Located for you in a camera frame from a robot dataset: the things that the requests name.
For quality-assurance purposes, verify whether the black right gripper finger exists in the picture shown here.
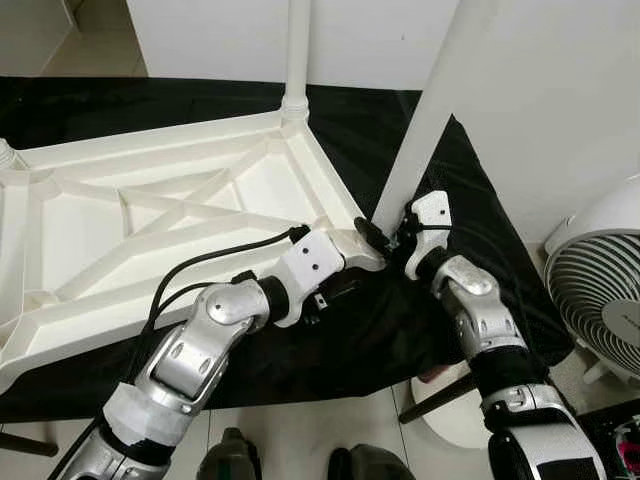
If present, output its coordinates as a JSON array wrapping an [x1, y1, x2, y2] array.
[[354, 217, 393, 257]]

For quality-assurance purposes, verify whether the white plastic table leg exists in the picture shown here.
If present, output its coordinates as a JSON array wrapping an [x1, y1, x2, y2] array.
[[283, 0, 313, 123], [0, 138, 23, 173], [370, 0, 491, 236]]

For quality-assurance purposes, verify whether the white plastic table top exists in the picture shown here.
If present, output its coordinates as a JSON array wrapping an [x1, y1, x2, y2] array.
[[0, 108, 391, 396]]

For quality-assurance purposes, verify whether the black tablecloth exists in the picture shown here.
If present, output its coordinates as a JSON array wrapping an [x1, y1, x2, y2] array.
[[0, 78, 576, 421]]

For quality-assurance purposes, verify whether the black slanted table leg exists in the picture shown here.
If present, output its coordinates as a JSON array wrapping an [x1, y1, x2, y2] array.
[[0, 432, 59, 458], [398, 375, 476, 424]]

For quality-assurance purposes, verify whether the dark robot right foot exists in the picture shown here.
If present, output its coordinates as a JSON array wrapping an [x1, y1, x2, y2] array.
[[328, 445, 416, 480]]

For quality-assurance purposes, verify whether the dark robot foot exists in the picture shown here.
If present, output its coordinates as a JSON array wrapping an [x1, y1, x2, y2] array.
[[198, 428, 263, 480], [328, 445, 416, 480]]

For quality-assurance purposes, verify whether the dark robot left foot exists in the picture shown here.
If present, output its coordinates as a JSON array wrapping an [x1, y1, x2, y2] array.
[[198, 428, 263, 480]]

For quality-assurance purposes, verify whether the white round floor fan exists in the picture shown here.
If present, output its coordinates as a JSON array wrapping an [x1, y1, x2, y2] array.
[[543, 180, 640, 381]]

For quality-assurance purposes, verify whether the black floor stand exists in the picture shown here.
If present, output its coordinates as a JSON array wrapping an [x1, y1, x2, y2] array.
[[580, 400, 640, 480]]

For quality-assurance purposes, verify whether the pink round reel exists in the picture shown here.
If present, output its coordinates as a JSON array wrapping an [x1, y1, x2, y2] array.
[[618, 440, 640, 471]]

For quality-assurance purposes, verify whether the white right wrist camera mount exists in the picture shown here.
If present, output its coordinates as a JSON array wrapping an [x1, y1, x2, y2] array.
[[405, 190, 453, 281]]

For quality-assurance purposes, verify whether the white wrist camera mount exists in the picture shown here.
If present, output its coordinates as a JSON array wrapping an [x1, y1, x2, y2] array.
[[272, 228, 346, 329], [405, 190, 453, 281]]

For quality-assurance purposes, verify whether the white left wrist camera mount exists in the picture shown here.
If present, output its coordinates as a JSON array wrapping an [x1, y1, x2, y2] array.
[[272, 228, 346, 329]]

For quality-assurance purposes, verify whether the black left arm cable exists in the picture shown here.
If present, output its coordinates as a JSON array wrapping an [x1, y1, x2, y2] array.
[[145, 225, 311, 361]]

